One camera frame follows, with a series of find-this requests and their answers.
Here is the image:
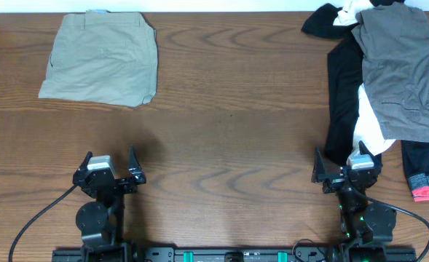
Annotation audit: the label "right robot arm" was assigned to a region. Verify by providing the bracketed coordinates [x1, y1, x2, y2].
[312, 142, 396, 261]

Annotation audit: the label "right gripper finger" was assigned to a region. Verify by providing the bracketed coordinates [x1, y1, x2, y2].
[314, 148, 326, 175]
[358, 140, 382, 167]

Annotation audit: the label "black garment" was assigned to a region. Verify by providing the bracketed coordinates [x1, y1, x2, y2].
[301, 0, 406, 167]

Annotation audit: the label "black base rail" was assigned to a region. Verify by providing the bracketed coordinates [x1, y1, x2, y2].
[51, 240, 417, 262]

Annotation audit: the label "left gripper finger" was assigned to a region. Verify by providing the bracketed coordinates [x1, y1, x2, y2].
[128, 146, 142, 178]
[77, 151, 93, 171]

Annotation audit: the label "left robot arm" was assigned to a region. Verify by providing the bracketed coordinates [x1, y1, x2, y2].
[72, 147, 146, 261]

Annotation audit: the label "white shirt with green logo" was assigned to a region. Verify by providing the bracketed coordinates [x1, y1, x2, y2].
[333, 0, 395, 159]

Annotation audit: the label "grey shorts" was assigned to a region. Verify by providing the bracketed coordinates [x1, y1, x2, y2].
[352, 2, 429, 143]

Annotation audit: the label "black shorts with pink hem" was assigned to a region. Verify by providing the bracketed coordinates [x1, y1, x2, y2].
[401, 140, 429, 202]

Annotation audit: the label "folded khaki shorts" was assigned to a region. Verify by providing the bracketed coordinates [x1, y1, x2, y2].
[38, 11, 158, 107]

